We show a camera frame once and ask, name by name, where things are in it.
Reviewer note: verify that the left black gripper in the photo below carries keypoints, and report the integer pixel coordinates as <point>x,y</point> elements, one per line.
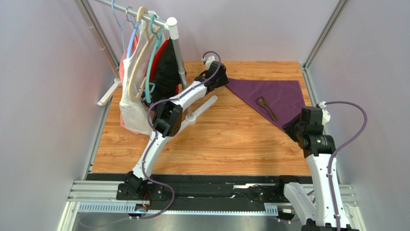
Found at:
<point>224,80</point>

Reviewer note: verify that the black garment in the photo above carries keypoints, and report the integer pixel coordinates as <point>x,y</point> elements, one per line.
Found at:
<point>166,73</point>

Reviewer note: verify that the aluminium frame rail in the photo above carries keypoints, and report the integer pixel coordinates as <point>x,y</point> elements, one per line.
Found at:
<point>105,191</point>

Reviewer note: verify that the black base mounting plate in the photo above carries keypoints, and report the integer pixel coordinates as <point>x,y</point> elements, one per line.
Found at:
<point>214,192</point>

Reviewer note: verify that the white grey clothes rack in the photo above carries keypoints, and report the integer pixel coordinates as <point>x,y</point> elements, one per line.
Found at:
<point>168,72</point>

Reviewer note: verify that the white tank top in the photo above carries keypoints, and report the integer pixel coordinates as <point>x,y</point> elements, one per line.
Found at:
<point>134,113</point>

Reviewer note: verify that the red garment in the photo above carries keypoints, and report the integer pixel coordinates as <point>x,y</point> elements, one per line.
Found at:
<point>158,57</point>

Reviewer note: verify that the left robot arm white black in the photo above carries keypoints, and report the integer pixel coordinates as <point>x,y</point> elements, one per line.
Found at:
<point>168,121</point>

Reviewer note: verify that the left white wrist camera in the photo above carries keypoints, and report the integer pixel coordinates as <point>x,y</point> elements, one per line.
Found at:
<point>208,61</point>

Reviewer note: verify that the pink garment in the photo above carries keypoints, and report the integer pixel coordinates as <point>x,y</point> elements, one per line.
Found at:
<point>122,74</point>

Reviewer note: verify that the slotted cable duct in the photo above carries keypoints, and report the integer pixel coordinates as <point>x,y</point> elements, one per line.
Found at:
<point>132,208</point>

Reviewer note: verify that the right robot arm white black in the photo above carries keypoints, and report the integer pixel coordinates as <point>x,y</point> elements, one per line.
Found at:
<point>326,211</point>

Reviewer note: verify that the teal plastic hanger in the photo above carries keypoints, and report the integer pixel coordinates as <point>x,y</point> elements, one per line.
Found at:
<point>149,87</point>

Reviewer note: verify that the light blue wire hanger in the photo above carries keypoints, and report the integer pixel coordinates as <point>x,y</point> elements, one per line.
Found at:
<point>120,26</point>

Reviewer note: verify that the blue plastic hanger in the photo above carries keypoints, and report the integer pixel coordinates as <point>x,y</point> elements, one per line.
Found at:
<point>132,38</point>

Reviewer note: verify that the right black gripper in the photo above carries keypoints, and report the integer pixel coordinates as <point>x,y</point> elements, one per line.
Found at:
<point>290,127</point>

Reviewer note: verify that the purple cloth napkin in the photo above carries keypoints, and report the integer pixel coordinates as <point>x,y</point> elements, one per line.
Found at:
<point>284,97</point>

